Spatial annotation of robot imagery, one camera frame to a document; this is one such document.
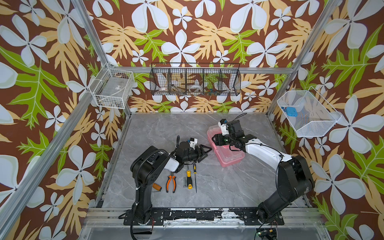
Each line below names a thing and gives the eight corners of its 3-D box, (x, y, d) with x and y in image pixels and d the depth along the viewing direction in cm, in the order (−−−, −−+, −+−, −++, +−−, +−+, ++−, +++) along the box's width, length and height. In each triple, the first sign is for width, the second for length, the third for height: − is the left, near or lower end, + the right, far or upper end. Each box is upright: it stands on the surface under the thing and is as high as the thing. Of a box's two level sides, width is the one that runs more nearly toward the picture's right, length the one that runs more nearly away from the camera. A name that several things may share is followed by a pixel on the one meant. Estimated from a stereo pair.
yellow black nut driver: (187, 189, 85) (187, 188, 83) (185, 167, 94) (185, 165, 91) (193, 189, 85) (193, 187, 83) (190, 166, 94) (190, 165, 92)
